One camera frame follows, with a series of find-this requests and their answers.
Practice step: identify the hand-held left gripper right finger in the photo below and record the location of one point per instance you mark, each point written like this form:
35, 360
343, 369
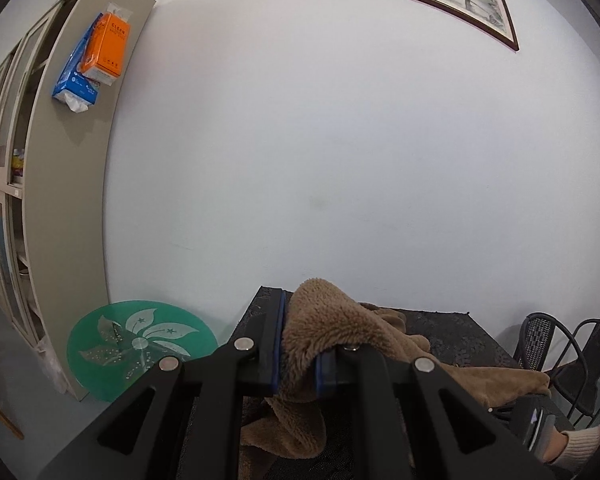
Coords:
323, 375

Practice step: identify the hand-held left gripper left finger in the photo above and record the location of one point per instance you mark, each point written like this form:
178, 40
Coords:
279, 340

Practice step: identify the brown fleece garment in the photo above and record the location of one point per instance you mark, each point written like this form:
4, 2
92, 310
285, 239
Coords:
330, 320

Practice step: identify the person's right forearm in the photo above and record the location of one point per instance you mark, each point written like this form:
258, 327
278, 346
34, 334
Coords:
585, 445

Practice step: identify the person's right hand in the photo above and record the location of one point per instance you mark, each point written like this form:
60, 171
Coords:
555, 447

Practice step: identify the black dotted table cover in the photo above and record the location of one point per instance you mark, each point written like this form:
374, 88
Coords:
460, 340

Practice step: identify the green round glass tabletop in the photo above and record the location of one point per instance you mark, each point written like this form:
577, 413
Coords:
105, 330

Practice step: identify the clear plastic bag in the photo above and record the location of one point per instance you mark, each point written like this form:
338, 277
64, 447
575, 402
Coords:
52, 365

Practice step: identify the beige cabinet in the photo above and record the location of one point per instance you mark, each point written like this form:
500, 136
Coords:
55, 210

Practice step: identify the wooden chair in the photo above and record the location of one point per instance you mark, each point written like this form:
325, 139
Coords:
0, 415

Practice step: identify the blue tissue pack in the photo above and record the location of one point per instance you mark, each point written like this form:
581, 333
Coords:
72, 85

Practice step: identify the orange tissue pack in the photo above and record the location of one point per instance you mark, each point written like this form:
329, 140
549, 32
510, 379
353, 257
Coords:
107, 45

